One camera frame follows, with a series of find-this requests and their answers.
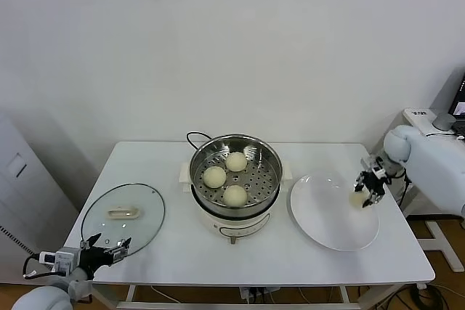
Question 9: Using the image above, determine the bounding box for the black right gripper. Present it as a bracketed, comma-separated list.
[355, 170, 386, 210]

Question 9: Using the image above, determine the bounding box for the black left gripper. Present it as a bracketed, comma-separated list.
[78, 232, 132, 275]

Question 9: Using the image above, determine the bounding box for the white steamed baozi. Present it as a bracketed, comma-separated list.
[202, 166, 227, 189]
[225, 152, 249, 173]
[348, 190, 370, 209]
[222, 184, 248, 208]

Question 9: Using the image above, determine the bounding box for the glass lid with cream handle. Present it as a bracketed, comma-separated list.
[80, 182, 166, 259]

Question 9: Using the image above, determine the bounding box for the perforated steel steamer basket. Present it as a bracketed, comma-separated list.
[190, 135, 283, 216]

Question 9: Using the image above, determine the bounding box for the white round plate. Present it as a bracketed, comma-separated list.
[289, 173, 381, 252]

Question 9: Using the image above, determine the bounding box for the white side desk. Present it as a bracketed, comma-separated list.
[402, 108, 465, 273]

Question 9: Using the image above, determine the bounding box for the white cabinet unit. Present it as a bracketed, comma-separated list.
[0, 110, 79, 285]

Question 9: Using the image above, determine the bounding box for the grey round desk gadget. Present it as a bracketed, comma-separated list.
[432, 113, 457, 131]

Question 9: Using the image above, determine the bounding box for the dark laptop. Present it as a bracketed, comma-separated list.
[447, 73, 465, 135]

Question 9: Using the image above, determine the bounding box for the white electric cooker base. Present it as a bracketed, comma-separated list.
[179, 160, 294, 246]

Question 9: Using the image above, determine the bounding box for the white power strip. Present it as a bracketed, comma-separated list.
[238, 287, 280, 306]

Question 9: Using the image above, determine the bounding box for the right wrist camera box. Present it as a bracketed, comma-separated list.
[361, 155, 392, 180]

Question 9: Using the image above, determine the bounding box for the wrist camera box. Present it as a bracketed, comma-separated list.
[361, 155, 392, 180]
[39, 247, 81, 274]

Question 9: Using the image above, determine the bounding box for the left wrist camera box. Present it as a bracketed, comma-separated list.
[39, 247, 81, 274]

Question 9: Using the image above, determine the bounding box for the white table frame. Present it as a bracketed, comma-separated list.
[116, 285, 389, 310]

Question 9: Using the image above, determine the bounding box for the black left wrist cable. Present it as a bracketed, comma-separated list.
[23, 254, 43, 280]

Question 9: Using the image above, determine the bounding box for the black laptop adapter cable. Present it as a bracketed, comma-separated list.
[397, 131, 465, 209]

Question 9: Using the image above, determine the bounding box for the black cooker power cord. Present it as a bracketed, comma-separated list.
[186, 131, 215, 153]

